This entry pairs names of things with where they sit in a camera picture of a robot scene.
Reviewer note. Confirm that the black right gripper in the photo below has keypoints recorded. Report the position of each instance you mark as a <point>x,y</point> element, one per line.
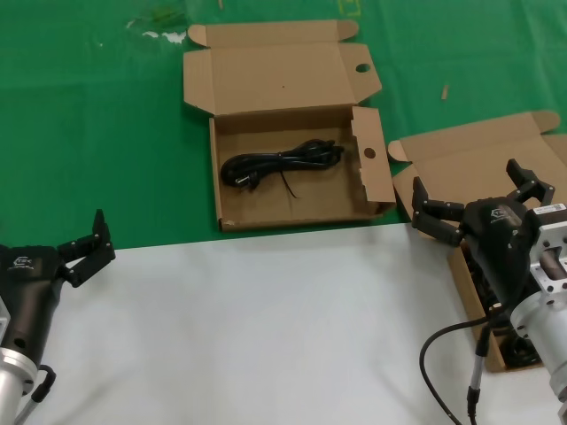
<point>496,248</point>

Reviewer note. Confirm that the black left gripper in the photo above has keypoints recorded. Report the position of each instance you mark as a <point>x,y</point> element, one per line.
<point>31,292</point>

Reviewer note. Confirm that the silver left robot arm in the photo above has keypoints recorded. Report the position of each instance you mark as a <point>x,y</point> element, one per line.
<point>13,385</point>

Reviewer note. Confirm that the plain open cardboard box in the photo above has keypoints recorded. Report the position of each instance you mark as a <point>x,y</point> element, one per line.
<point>465,155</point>

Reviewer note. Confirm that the cardboard box with round hole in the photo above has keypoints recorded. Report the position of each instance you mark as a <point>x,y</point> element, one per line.
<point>274,71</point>

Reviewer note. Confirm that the green table cloth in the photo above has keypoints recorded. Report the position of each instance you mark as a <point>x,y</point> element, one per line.
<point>88,110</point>

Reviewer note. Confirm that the torn clear plastic scrap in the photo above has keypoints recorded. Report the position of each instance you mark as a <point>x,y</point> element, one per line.
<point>164,26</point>

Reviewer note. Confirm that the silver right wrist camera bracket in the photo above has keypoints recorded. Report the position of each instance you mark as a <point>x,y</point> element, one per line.
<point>551,248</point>

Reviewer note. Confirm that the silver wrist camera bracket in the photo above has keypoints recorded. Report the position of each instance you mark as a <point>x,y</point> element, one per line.
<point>551,248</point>
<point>3,321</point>

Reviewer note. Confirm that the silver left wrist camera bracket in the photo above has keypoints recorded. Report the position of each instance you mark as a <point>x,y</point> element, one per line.
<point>3,321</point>

